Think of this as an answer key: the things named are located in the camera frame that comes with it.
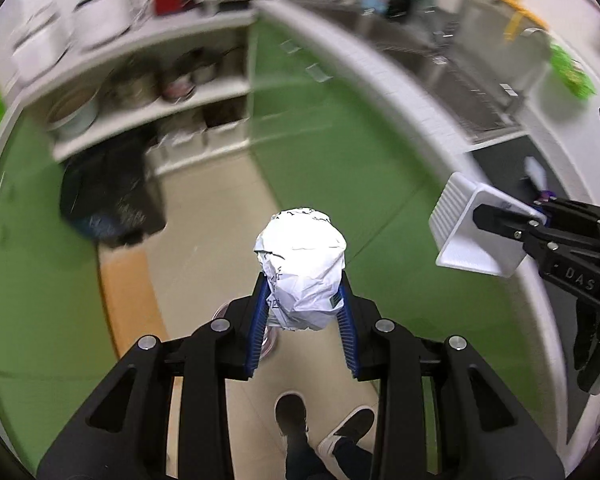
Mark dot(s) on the person's dark trouser leg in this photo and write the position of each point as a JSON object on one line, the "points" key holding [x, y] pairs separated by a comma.
{"points": [[310, 460]]}

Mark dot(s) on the black garbage bag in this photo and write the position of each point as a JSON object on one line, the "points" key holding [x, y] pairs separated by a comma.
{"points": [[110, 200]]}

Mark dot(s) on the stainless steel sink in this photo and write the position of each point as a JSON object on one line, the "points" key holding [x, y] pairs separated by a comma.
{"points": [[460, 85]]}

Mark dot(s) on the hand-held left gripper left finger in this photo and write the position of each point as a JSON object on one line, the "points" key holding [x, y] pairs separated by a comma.
{"points": [[257, 330]]}

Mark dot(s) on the white round appliance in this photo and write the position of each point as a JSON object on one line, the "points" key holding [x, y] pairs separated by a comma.
{"points": [[102, 20]]}

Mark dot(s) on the white plastic box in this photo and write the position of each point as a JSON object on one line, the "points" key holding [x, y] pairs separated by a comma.
{"points": [[485, 257]]}

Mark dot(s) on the pink waste bin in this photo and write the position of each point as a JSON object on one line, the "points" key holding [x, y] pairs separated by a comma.
{"points": [[271, 345]]}

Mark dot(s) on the clear ribbed plastic lid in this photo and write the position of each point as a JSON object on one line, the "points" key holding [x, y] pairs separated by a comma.
{"points": [[535, 172]]}

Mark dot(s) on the steel pot with lid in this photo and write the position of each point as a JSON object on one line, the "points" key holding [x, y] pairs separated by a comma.
{"points": [[130, 87]]}

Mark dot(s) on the person's dark shoe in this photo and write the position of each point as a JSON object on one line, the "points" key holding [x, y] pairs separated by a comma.
{"points": [[290, 412], [350, 427]]}

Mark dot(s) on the dark lidded pot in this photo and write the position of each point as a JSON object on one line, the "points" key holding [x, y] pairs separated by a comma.
{"points": [[192, 70]]}

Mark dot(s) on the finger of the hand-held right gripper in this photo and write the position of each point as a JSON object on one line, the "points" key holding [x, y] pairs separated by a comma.
{"points": [[500, 222], [575, 212]]}

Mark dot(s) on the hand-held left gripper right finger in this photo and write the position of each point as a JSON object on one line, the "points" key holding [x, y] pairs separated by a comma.
{"points": [[347, 330]]}

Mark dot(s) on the green base cabinet front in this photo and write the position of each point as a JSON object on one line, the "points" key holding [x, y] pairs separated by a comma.
{"points": [[355, 160]]}

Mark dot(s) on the white paper ball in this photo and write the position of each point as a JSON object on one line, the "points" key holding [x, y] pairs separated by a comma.
{"points": [[300, 260]]}

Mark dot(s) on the pale green bowl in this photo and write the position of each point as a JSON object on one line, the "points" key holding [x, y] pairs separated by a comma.
{"points": [[75, 112]]}

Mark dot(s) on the green plastic basket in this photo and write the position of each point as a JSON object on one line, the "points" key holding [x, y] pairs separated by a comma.
{"points": [[572, 72]]}

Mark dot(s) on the green cabinet door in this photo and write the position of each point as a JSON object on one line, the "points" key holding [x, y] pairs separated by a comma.
{"points": [[40, 285]]}

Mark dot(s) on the white storage bins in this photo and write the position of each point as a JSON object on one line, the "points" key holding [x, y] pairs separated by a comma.
{"points": [[200, 147]]}

